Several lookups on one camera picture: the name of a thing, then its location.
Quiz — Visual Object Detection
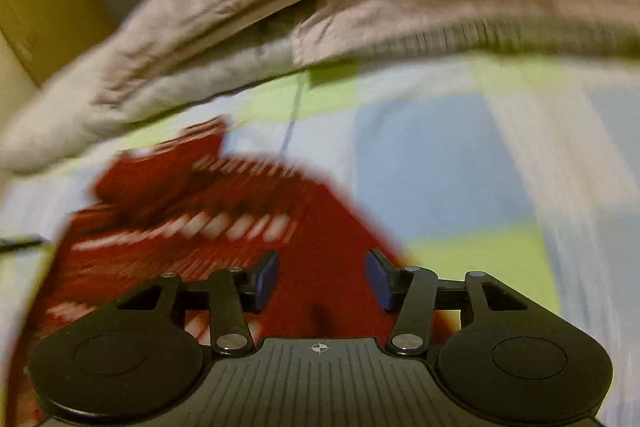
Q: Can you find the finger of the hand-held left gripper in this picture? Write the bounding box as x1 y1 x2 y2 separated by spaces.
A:
0 234 43 254

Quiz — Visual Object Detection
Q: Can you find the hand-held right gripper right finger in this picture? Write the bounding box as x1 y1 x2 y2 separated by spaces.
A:
365 250 531 355

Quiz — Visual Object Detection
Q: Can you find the blue green checkered bed sheet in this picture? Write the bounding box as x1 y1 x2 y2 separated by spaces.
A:
0 52 640 427

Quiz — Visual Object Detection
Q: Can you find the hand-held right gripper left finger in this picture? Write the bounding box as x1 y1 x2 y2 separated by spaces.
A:
115 251 279 354

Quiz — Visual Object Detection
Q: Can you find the pale pink pillow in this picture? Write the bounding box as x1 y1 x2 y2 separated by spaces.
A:
0 39 311 174

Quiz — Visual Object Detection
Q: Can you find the red knitted sweater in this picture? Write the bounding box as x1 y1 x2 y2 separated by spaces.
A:
10 117 451 427

